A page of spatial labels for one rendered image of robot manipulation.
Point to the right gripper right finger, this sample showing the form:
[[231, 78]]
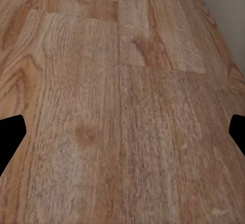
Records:
[[237, 131]]

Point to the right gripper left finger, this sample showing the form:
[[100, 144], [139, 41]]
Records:
[[12, 132]]

